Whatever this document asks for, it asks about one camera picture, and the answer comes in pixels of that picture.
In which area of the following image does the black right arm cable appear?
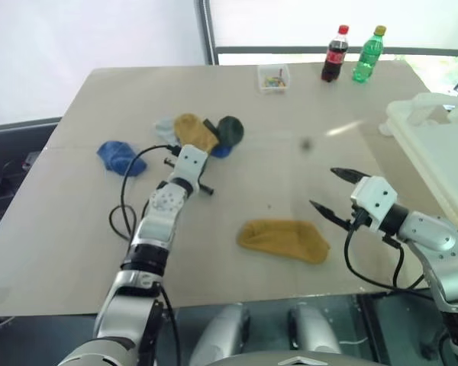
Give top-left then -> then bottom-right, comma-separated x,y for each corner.
343,224 -> 428,293

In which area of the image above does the clear box with colourful bits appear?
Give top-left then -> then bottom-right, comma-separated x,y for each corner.
256,63 -> 291,93

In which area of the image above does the dark green sock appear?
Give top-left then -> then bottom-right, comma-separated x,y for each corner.
216,115 -> 245,147

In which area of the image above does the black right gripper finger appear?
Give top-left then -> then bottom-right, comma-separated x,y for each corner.
308,199 -> 353,231
330,166 -> 371,185

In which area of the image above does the silver robot torso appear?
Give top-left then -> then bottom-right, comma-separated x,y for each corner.
217,352 -> 372,366

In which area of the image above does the silver right robot leg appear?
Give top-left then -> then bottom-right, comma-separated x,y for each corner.
288,303 -> 343,356

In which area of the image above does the light grey sock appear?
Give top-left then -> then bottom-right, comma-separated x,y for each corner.
154,117 -> 181,146

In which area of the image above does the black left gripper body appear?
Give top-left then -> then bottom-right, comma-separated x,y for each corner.
195,162 -> 208,189

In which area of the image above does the cola bottle red cap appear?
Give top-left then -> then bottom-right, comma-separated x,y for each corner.
321,24 -> 350,83

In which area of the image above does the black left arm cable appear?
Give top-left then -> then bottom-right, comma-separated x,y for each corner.
108,143 -> 182,366

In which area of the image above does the green bottle yellow cap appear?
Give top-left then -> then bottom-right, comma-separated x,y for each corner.
351,24 -> 387,83

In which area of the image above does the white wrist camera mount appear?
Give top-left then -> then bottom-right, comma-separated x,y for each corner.
350,175 -> 398,233
170,144 -> 210,188

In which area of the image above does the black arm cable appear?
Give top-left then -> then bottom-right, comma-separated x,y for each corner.
343,224 -> 428,293
108,143 -> 182,366

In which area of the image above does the mustard yellow sock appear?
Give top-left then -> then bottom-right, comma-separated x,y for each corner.
173,113 -> 220,153
236,218 -> 332,265

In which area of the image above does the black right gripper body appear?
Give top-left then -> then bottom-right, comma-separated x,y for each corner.
344,204 -> 372,232

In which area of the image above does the silver robot leg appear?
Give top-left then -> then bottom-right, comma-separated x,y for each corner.
189,303 -> 251,366
288,303 -> 343,356

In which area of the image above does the white plastic basket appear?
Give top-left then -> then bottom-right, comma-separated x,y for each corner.
379,92 -> 458,245

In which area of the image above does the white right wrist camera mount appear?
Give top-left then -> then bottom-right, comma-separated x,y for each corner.
350,175 -> 398,233

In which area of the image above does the blue sock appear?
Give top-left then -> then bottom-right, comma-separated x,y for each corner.
96,140 -> 148,177
209,143 -> 233,159

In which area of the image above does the silver left robot leg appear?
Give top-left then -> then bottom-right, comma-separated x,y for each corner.
189,303 -> 251,366

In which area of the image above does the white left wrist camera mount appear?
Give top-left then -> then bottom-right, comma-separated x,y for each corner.
170,144 -> 210,188

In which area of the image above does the grey window frame post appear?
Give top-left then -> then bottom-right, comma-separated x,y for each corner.
198,0 -> 220,66

